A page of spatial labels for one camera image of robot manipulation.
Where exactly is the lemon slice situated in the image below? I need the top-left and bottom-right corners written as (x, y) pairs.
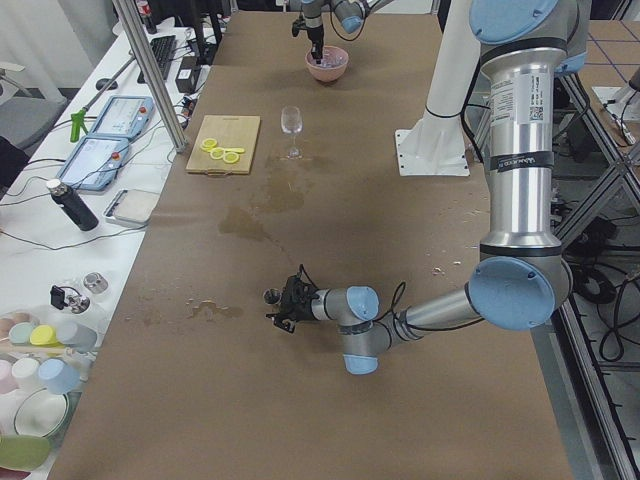
top-left (200, 138), bottom-right (218, 152)
top-left (209, 147), bottom-right (225, 159)
top-left (222, 151), bottom-right (240, 164)

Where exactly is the green handled tool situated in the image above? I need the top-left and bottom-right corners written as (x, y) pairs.
top-left (70, 52), bottom-right (135, 143)

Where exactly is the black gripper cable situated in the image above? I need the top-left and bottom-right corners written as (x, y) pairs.
top-left (369, 281), bottom-right (481, 331)

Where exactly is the light blue cup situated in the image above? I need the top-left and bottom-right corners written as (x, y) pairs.
top-left (37, 358), bottom-right (80, 394)

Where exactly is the yellow cup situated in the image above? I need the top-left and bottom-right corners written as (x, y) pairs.
top-left (29, 324), bottom-right (60, 347)

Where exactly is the small steel weight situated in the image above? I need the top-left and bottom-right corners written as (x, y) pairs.
top-left (83, 272), bottom-right (109, 295)

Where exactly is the lemon slice far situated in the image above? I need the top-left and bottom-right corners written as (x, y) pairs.
top-left (200, 138), bottom-right (218, 152)

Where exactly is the blue teach pendant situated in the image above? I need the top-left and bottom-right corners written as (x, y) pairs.
top-left (90, 95), bottom-right (155, 141)
top-left (56, 135), bottom-right (130, 192)

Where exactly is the bamboo cutting board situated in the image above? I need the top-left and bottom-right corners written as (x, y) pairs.
top-left (185, 115), bottom-right (261, 176)

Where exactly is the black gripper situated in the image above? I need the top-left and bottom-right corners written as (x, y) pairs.
top-left (305, 18), bottom-right (324, 64)
top-left (266, 276), bottom-right (319, 331)

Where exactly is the aluminium frame post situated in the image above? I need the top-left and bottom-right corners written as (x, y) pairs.
top-left (113, 0), bottom-right (187, 153)

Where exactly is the clear wine glass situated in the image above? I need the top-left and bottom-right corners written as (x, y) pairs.
top-left (280, 106), bottom-right (303, 159)

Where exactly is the blue teach pendant far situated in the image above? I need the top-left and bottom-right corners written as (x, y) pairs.
top-left (90, 95), bottom-right (155, 141)

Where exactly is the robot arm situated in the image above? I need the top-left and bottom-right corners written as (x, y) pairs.
top-left (265, 1), bottom-right (591, 375)
top-left (291, 0), bottom-right (391, 65)

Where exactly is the black power adapter box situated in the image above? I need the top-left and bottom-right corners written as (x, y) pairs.
top-left (175, 56), bottom-right (201, 94)

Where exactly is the white plate green rim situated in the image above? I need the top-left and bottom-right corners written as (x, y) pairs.
top-left (13, 389), bottom-right (70, 438)

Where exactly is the lemon slice middle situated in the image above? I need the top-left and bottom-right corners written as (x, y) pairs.
top-left (209, 147), bottom-right (225, 159)

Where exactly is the blue teach pendant near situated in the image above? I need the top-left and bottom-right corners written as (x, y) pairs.
top-left (56, 135), bottom-right (130, 192)

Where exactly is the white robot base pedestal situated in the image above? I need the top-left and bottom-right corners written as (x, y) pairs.
top-left (396, 0), bottom-right (480, 177)

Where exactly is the black keyboard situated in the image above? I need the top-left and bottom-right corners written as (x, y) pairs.
top-left (150, 35), bottom-right (177, 81)

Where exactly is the grey tray with white pad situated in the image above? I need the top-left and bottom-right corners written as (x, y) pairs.
top-left (103, 189), bottom-right (160, 228)

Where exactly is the steel double jigger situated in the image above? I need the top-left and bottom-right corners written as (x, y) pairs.
top-left (263, 288), bottom-right (282, 305)

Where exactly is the black water bottle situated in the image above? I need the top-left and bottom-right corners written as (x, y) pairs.
top-left (46, 178), bottom-right (99, 231)

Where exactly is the lemon slice near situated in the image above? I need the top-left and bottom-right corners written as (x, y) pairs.
top-left (222, 151), bottom-right (240, 164)

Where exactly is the pink bowl of ice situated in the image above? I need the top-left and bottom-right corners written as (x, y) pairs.
top-left (305, 45), bottom-right (350, 83)

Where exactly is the green bowl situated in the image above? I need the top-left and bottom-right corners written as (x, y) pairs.
top-left (1, 435), bottom-right (51, 472)

